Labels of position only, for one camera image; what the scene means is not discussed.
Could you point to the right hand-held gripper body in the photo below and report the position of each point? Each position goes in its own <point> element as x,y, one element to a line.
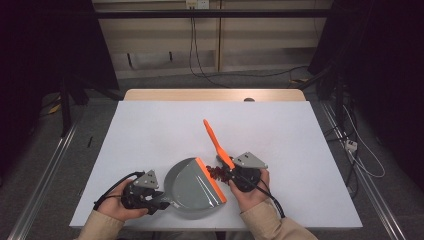
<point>248,161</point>

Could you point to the vertical wooden wall strip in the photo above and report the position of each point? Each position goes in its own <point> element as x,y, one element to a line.
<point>219,40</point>

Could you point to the person's right hand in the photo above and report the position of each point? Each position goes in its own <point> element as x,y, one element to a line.
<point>251,200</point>

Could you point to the grey dustpan with orange edge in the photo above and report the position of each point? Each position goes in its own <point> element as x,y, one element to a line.
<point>190,186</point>

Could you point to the scatter of red kidney beans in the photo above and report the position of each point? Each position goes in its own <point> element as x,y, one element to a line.
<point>218,173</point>

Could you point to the person's left hand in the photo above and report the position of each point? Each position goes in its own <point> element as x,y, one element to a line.
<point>113,206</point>

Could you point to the black metal stand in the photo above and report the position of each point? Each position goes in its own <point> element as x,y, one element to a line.
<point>66,106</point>

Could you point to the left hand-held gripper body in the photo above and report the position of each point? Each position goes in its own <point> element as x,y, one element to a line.
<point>138,196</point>

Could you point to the white power adapter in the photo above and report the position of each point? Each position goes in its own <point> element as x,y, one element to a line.
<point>351,145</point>

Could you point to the black curtain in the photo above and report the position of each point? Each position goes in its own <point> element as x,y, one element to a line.
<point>40,50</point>
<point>383,66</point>

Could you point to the black horizontal bar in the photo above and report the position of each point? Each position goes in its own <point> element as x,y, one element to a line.
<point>213,13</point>

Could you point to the orange brush with grey bristles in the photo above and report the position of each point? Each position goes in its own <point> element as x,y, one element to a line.
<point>216,143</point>

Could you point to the white wall socket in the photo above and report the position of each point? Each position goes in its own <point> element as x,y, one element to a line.
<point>196,4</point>

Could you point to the aluminium floor rail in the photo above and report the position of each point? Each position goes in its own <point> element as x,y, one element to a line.
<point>43,186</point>
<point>366,186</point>

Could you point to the wooden table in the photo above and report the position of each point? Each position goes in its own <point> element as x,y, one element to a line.
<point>213,94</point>

